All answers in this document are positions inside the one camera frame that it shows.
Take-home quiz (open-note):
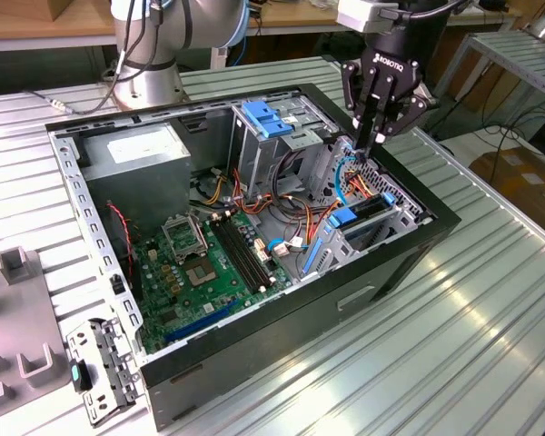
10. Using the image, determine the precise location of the orange yellow wire bundle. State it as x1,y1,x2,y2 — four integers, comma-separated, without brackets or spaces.
188,165,340,255

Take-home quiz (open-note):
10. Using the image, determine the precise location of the black RAM slot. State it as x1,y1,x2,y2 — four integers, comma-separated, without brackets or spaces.
222,217,270,289
227,215,276,286
215,219,263,292
210,221,258,294

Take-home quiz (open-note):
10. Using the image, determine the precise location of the grey power supply unit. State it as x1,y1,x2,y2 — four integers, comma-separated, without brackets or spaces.
74,122,193,233

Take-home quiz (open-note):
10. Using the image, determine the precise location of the hard disk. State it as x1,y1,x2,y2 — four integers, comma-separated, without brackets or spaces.
301,192,397,277

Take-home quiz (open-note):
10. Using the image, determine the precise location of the black case fan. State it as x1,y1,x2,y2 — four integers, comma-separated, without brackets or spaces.
104,202,143,301

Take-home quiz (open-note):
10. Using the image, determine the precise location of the blue expansion slot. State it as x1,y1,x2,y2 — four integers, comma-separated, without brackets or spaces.
163,299,240,344

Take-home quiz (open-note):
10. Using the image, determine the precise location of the blue plastic drive latch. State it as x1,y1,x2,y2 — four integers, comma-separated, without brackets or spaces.
243,100,294,140

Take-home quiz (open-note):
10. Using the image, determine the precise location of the wooden desk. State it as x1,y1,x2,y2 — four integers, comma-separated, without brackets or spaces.
0,0,523,69

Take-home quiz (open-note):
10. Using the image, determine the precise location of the thick black camera cable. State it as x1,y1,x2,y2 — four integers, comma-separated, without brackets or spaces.
379,0,467,23

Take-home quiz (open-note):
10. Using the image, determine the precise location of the metal slat side table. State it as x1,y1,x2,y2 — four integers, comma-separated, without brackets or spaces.
417,29,545,133

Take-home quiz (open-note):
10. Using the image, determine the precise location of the blue data wire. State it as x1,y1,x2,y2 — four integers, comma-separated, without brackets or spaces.
333,153,369,205

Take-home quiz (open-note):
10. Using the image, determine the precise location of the black clip with teal mark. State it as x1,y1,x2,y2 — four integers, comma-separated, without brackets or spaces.
67,358,94,391

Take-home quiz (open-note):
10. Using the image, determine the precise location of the orange red power wire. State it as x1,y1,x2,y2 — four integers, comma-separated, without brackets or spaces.
342,165,382,203

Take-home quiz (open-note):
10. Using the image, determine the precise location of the metal socket cover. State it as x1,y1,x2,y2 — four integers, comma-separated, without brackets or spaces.
161,213,210,264

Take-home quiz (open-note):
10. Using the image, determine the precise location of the white plug with blue wire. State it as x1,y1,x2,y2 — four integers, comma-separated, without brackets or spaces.
267,235,311,261

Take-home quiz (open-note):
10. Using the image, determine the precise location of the black cable with silver plug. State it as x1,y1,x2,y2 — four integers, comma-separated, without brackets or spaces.
25,0,164,115

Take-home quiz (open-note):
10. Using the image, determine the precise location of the black open PC case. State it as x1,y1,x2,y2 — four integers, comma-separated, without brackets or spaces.
45,83,462,432

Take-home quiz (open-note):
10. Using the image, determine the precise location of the large cardboard box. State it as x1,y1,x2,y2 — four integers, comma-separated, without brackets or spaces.
470,144,545,246

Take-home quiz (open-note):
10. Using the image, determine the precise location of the grey metal disk bay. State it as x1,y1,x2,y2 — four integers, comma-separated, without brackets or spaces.
294,135,437,281

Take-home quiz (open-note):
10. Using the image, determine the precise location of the green motherboard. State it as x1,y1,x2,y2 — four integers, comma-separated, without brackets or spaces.
134,211,296,355

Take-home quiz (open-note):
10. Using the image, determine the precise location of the red black fan wire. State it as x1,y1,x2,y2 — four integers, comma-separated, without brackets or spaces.
106,202,137,282

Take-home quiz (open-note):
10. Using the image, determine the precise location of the grey parts rack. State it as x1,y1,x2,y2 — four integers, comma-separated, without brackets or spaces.
0,246,74,419

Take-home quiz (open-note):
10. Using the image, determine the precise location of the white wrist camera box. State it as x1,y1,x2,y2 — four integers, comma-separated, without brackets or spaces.
335,0,399,34

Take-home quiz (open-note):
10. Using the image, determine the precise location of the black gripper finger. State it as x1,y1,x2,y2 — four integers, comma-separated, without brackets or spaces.
342,60,379,155
365,74,431,154

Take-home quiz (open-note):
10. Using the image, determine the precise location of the grey metal slot bracket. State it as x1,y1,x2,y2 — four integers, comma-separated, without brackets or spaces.
65,317,145,428

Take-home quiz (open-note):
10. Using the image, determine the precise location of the CPU socket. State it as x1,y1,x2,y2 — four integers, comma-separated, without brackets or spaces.
183,257,220,290

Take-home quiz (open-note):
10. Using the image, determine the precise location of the grey metal drive cage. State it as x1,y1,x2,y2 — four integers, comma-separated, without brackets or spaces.
229,94,342,201

